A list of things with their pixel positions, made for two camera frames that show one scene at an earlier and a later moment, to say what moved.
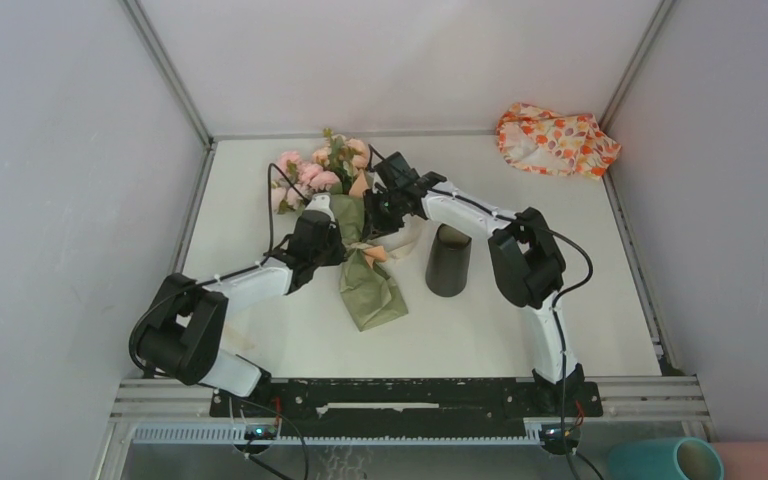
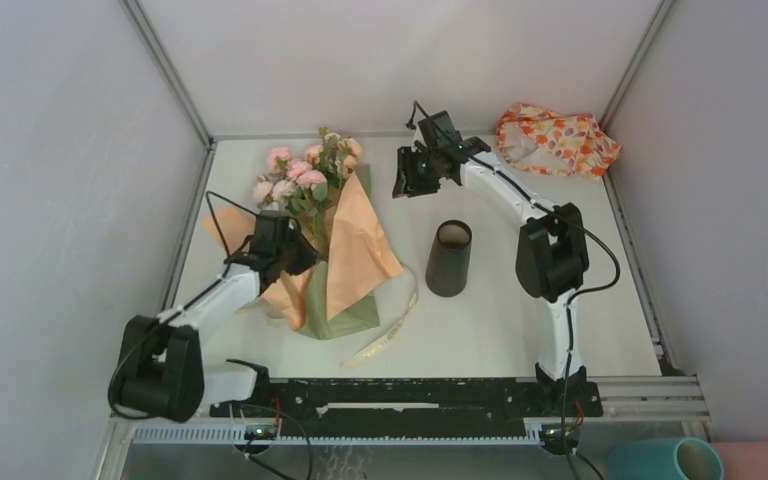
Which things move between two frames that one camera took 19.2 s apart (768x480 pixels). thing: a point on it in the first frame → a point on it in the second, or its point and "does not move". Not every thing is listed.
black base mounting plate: x=409 y=407 does not move
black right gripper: x=373 y=225 → x=408 y=181
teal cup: x=681 y=458 does not move
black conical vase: x=447 y=261 does not move
